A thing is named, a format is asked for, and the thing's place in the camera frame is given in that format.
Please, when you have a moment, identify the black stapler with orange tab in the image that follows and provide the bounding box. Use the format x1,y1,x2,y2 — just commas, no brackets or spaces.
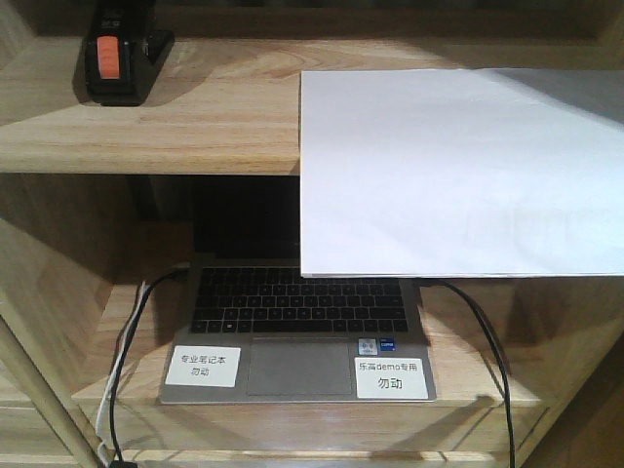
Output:
72,1,175,106

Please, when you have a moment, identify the black cable right of laptop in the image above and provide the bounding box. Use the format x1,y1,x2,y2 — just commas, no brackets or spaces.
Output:
419,277,518,468

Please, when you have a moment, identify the black cable of laptop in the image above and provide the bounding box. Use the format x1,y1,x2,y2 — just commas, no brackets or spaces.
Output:
419,277,518,468
108,270,187,468

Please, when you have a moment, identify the white cable left of laptop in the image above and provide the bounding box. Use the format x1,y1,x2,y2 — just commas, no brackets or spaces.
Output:
95,280,149,468

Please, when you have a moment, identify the white label sticker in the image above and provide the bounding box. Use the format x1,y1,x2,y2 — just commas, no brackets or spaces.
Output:
165,345,241,388
354,356,431,401

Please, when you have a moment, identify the white label sticker left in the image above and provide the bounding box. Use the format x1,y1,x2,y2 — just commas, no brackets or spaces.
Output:
165,345,241,388

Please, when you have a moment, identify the black cable left of laptop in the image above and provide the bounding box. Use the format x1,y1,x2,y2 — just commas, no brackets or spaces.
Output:
108,270,187,468

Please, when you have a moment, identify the wooden shelf unit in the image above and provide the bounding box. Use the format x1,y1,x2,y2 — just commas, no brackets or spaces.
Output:
1,1,623,467

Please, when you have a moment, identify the white label sticker right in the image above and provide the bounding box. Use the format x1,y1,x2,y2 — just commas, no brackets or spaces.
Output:
354,356,431,401

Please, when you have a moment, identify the silver laptop with black keyboard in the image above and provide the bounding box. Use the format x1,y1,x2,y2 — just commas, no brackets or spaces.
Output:
160,175,436,405

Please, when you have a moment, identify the white paper sheet stack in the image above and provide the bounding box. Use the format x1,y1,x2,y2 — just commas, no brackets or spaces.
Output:
299,69,623,278

